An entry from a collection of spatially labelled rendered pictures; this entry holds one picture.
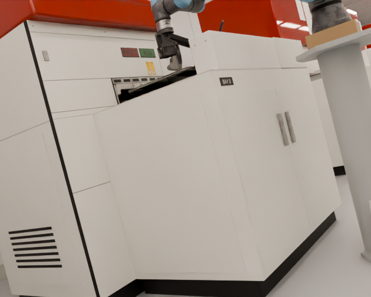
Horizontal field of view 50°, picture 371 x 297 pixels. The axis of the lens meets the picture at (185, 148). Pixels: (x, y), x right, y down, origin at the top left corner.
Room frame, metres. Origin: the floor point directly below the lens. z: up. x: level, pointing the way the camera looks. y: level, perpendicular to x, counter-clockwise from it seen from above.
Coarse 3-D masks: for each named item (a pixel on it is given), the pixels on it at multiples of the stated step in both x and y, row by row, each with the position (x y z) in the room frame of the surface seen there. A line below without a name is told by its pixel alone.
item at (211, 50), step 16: (208, 32) 1.40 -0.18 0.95; (224, 32) 1.48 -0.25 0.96; (192, 48) 1.45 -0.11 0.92; (208, 48) 1.41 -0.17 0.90; (224, 48) 1.46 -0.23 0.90; (240, 48) 1.56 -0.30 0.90; (256, 48) 1.67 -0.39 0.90; (272, 48) 1.80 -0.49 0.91; (208, 64) 1.42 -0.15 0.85; (224, 64) 1.43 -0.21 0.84; (240, 64) 1.53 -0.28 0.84; (256, 64) 1.64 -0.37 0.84; (272, 64) 1.76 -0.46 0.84
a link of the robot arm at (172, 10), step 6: (168, 0) 1.77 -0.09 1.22; (174, 0) 1.75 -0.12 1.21; (180, 0) 1.74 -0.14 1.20; (186, 0) 1.74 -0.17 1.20; (192, 0) 1.82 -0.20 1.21; (168, 6) 1.78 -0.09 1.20; (174, 6) 1.77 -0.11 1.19; (180, 6) 1.76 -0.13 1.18; (186, 6) 1.77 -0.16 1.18; (192, 6) 1.83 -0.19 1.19; (168, 12) 1.80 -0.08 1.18; (174, 12) 1.81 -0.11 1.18
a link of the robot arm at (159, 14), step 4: (152, 0) 1.82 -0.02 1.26; (156, 0) 1.81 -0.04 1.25; (160, 0) 1.81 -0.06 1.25; (152, 4) 1.83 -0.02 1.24; (156, 4) 1.81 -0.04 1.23; (160, 4) 1.80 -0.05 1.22; (152, 8) 1.83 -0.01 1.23; (156, 8) 1.81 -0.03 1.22; (160, 8) 1.80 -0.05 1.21; (156, 12) 1.82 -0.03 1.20; (160, 12) 1.81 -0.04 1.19; (164, 12) 1.80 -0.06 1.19; (156, 16) 1.82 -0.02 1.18; (160, 16) 1.81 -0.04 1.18; (164, 16) 1.81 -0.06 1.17; (168, 16) 1.82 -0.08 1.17; (156, 20) 1.83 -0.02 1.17; (160, 20) 1.81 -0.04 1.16
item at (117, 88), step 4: (116, 84) 1.86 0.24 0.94; (120, 84) 1.88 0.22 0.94; (124, 84) 1.90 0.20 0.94; (128, 84) 1.92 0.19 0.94; (132, 84) 1.95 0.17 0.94; (136, 84) 1.97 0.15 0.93; (140, 84) 1.99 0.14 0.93; (116, 88) 1.85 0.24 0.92; (120, 88) 1.87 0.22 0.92; (124, 88) 1.90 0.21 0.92; (128, 88) 1.92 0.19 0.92; (132, 88) 1.95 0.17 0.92; (116, 92) 1.86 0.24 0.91; (120, 92) 1.87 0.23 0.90; (116, 96) 1.86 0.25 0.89; (120, 96) 1.86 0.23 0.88; (120, 100) 1.86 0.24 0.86; (124, 100) 1.88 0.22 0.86
